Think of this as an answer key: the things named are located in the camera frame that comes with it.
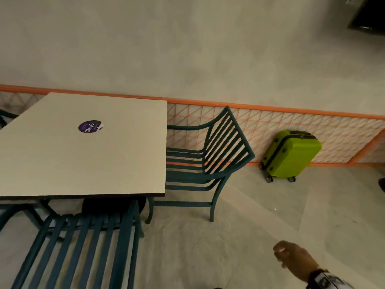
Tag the person's right hand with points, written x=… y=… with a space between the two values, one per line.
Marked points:
x=297 y=260

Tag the person's right fingers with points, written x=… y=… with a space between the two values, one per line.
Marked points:
x=278 y=250

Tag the lime green suitcase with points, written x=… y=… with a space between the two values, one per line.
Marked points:
x=291 y=159

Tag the dark rounded object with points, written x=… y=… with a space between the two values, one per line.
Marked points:
x=382 y=185

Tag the orange lattice railing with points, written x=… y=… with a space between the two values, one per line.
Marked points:
x=270 y=106

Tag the teal slatted metal chair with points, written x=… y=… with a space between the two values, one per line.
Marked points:
x=7 y=213
x=7 y=114
x=124 y=252
x=183 y=128

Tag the black table base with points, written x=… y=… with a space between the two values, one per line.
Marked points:
x=105 y=206

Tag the white square table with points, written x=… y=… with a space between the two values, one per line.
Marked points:
x=75 y=159

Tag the purple round sticker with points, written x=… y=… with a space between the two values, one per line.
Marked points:
x=88 y=126

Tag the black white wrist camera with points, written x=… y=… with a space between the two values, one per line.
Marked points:
x=323 y=278

